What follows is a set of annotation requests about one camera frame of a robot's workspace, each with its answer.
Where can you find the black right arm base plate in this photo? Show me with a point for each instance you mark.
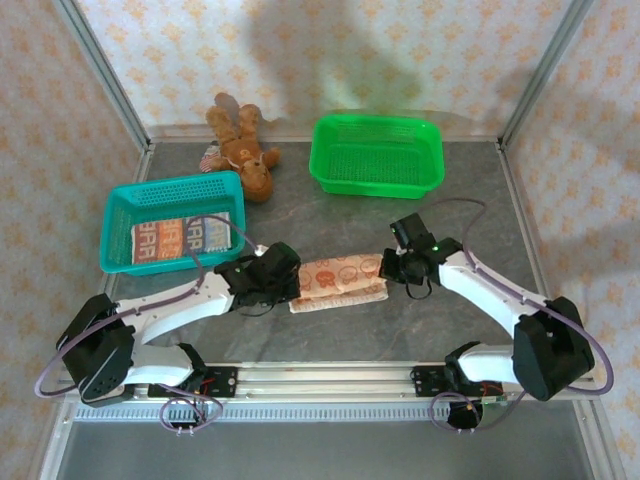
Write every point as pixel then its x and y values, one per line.
pixel 425 382

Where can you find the brown teddy bear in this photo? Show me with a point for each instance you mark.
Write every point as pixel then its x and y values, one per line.
pixel 250 170

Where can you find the letter print towel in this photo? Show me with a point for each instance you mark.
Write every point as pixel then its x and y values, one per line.
pixel 170 240

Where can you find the small striped cloth doll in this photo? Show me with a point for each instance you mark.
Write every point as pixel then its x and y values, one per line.
pixel 209 161

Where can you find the green plastic basket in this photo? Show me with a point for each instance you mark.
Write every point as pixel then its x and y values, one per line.
pixel 375 160

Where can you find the orange mushroom print towel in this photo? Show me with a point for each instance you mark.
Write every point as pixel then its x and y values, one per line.
pixel 340 280

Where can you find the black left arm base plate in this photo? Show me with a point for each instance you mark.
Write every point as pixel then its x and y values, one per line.
pixel 220 382

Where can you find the small green circuit board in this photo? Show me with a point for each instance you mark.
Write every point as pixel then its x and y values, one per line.
pixel 495 401

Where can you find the aluminium table back rail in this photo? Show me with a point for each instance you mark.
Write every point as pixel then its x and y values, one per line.
pixel 465 139

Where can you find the aluminium mounting rail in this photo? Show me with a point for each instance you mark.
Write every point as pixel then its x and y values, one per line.
pixel 325 380

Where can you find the teal plastic basket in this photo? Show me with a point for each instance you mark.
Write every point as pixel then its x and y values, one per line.
pixel 125 210

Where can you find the aluminium frame post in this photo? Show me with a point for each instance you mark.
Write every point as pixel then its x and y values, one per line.
pixel 104 70
pixel 544 70

